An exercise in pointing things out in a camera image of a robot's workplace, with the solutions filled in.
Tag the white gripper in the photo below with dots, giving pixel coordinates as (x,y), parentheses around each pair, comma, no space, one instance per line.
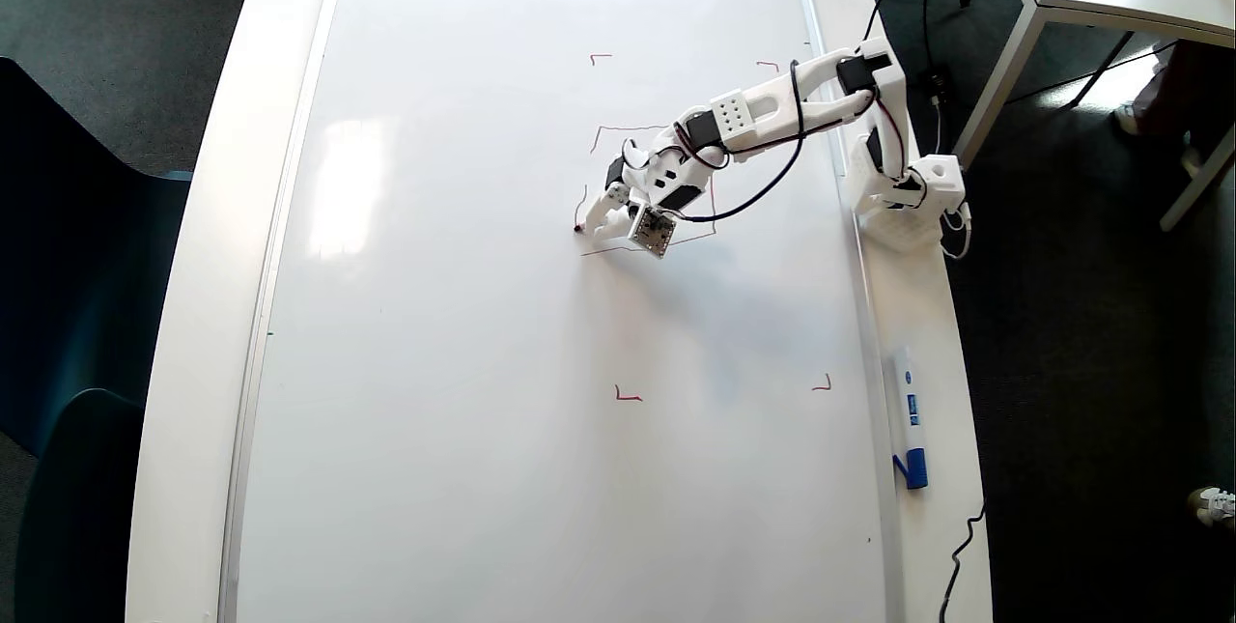
(606,207)

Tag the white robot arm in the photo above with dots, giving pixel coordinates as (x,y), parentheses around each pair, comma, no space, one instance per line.
(772,111)

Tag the blue white marker pen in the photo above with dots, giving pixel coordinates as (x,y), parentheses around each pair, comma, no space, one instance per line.
(909,410)

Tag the dark teal chair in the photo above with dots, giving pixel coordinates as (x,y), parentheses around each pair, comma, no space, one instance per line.
(68,266)

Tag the person leg dark trousers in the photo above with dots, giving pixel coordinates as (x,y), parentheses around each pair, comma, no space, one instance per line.
(1197,92)

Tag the white shoe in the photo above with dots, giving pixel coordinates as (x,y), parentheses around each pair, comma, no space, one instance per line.
(1214,505)

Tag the small square wrist camera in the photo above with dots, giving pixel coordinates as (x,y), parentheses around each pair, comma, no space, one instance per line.
(653,231)

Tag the white whiteboard with aluminium frame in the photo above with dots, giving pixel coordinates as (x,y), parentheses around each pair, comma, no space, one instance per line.
(435,362)

